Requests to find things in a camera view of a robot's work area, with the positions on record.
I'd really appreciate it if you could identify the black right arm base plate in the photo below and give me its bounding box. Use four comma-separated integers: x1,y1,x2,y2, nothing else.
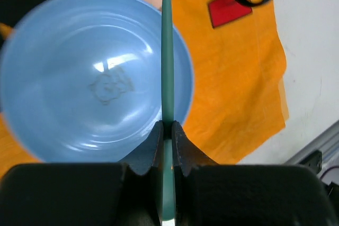
298,150,323,174

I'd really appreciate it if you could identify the teal plastic spoon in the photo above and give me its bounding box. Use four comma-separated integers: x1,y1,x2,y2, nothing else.
161,0,175,221

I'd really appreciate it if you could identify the light blue plate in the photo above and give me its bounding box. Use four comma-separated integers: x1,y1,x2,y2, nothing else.
0,0,195,164

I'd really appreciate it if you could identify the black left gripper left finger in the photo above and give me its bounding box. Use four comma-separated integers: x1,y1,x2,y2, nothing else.
1,121,164,225

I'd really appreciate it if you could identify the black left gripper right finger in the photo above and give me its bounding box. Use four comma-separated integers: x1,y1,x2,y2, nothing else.
172,122,338,225

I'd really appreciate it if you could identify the aluminium front rail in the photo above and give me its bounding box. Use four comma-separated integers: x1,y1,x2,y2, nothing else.
285,121,338,164

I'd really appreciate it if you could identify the orange cartoon cloth placemat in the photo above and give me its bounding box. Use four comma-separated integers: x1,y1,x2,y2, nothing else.
1,0,286,164

